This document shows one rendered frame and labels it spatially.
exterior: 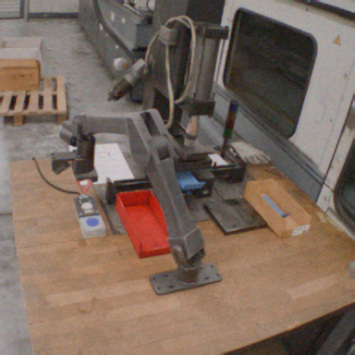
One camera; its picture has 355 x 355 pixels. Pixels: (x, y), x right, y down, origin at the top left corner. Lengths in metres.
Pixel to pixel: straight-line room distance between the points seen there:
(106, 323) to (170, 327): 0.16
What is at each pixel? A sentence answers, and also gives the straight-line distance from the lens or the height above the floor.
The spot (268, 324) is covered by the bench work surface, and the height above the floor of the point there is 0.90.
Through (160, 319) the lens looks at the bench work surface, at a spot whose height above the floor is 0.90.
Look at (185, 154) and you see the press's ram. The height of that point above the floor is 1.09.
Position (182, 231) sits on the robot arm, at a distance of 0.96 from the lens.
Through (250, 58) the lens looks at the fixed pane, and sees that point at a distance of 2.16.
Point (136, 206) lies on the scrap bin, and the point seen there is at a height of 0.91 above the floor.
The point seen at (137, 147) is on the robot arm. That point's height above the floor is 1.25.
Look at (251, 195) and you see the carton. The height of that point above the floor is 0.94.
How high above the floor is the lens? 1.68
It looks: 32 degrees down
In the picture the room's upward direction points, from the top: 9 degrees clockwise
